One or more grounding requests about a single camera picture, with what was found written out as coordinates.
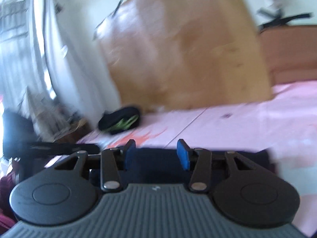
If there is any maroon sleeved right forearm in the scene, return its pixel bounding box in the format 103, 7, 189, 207
0, 160, 21, 236

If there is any pink deer print bedsheet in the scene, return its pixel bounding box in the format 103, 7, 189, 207
81, 81, 316, 236

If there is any folded black green sweater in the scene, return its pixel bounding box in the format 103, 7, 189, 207
97, 106, 141, 135

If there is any brown headboard cushion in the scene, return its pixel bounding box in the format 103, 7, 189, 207
260, 25, 317, 85

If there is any navy reindeer pattern sweater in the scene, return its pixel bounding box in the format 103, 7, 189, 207
88, 147, 276, 186

